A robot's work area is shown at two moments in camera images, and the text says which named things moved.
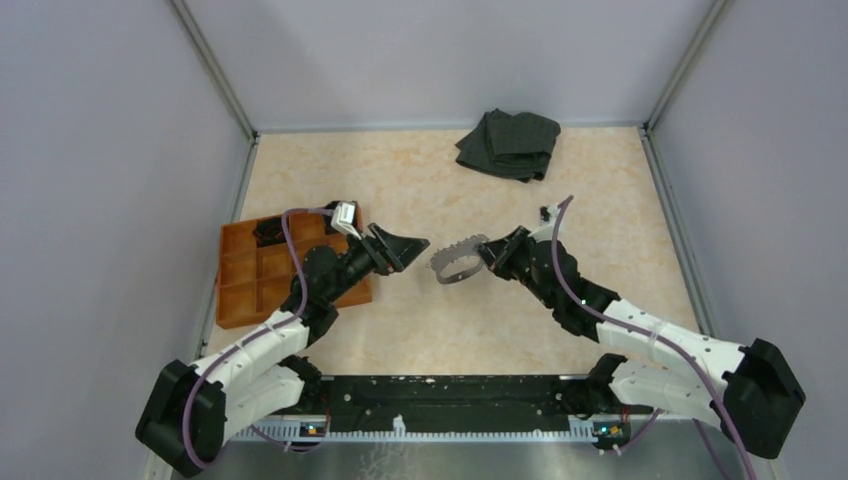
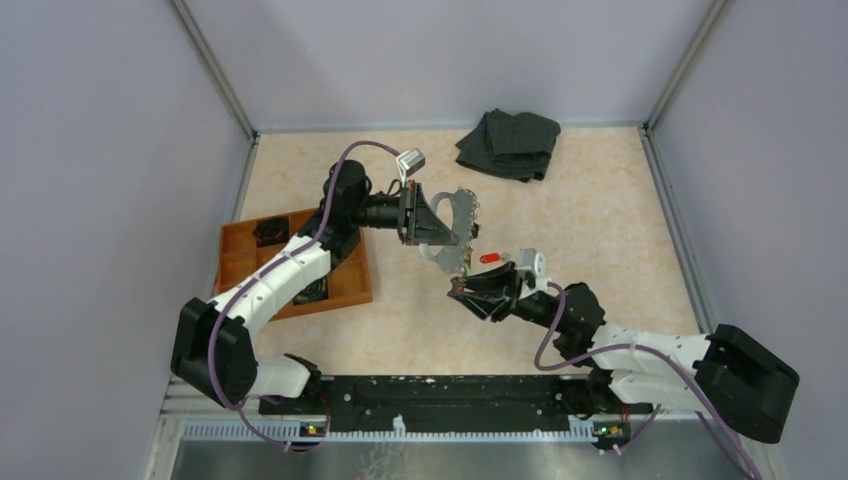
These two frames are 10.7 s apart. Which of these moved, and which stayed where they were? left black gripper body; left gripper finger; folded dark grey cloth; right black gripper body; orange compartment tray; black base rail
Moved: left black gripper body; right black gripper body; left gripper finger
Stayed: orange compartment tray; black base rail; folded dark grey cloth
